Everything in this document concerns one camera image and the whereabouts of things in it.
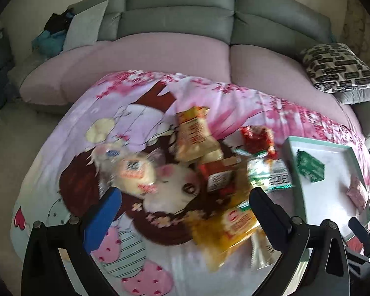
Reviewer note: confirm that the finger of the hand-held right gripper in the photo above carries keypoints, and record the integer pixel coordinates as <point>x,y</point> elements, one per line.
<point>359,231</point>

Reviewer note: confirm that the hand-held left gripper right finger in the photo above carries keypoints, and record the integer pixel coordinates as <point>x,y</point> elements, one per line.
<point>265,212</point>

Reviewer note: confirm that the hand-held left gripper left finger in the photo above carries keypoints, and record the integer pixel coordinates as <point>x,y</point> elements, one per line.
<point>102,219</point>

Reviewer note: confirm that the yellow snack packet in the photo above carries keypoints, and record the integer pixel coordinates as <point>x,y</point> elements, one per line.
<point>231,228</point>

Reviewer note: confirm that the green white snack packet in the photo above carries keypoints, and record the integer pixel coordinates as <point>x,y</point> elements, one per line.
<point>265,169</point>

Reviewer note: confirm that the clear bread packet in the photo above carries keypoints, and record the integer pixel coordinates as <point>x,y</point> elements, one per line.
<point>132,172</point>

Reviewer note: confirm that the white box with teal rim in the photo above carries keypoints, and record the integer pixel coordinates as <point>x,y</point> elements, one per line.
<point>333,172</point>

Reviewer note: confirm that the pink snack packet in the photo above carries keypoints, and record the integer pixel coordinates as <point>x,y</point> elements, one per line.
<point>357,192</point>

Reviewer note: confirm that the red white snack packet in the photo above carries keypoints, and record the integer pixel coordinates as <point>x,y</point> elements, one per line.
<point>217,178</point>

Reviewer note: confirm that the dark green snack packet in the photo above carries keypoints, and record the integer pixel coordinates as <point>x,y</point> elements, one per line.
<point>310,166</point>

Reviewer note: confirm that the printed pink blanket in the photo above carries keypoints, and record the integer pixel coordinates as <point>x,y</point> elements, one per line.
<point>80,129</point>

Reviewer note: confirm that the orange cream snack packet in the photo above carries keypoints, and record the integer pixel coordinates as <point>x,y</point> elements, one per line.
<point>194,135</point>

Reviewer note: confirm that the black white patterned pillow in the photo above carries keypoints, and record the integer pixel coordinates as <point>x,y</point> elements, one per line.
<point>336,64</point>

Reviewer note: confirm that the pink sofa cover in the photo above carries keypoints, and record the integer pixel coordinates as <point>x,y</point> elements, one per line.
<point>172,55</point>

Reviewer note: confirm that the teal cloth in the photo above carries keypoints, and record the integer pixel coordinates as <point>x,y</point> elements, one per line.
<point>47,43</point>

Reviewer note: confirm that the light grey pillow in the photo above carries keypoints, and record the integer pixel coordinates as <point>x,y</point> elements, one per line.
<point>86,24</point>

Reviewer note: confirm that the black cloth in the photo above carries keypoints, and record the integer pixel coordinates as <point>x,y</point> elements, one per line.
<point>57,21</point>

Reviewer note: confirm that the patterned beige curtain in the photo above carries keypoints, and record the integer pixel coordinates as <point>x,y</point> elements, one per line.
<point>362,24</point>

